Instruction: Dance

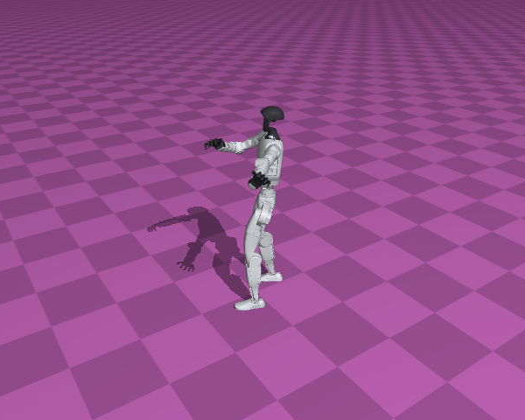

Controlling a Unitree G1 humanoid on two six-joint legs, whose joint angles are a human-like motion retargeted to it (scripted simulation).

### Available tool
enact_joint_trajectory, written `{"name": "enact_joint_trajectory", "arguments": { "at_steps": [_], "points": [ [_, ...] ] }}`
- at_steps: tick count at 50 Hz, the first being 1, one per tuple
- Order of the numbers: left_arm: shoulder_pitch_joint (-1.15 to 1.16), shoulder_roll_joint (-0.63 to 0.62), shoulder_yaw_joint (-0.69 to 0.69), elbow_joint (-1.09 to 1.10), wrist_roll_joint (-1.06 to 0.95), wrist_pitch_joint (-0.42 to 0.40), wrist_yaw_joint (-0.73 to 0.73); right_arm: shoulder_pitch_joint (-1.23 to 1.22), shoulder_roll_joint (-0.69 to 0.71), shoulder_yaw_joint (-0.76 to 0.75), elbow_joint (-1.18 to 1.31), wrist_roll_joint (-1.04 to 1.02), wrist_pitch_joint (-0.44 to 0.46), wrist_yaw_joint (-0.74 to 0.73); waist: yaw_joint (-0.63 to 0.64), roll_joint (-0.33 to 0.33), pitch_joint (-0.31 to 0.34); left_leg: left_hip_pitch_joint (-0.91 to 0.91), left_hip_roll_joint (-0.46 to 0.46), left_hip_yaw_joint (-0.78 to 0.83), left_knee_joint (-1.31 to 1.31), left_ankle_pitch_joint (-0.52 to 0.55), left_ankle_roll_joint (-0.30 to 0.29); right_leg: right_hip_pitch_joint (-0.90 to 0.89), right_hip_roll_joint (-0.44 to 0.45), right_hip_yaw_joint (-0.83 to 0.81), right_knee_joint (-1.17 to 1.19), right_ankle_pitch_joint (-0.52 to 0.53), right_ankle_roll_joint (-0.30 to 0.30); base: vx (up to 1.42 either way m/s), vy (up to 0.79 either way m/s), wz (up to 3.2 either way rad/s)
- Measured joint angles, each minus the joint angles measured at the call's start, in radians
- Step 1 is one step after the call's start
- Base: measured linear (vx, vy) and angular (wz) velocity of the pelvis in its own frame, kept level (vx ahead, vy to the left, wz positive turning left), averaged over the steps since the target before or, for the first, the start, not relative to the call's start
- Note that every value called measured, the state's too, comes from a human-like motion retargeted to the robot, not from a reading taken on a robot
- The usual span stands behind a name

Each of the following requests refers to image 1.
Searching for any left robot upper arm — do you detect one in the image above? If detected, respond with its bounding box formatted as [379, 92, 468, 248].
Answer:
[255, 143, 281, 168]

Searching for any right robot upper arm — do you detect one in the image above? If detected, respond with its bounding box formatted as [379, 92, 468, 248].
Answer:
[234, 130, 268, 155]

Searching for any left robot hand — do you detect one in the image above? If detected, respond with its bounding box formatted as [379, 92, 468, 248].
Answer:
[248, 171, 270, 189]

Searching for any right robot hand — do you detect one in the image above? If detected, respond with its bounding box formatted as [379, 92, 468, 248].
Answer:
[205, 138, 226, 150]

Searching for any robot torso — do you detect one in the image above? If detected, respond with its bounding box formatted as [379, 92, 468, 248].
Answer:
[256, 133, 284, 212]

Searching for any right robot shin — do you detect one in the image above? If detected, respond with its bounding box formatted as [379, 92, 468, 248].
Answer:
[258, 242, 275, 276]

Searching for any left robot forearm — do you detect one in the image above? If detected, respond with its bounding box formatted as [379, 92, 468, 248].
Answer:
[248, 158, 270, 191]

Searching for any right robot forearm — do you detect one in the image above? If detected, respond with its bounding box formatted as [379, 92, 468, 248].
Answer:
[218, 142, 238, 152]

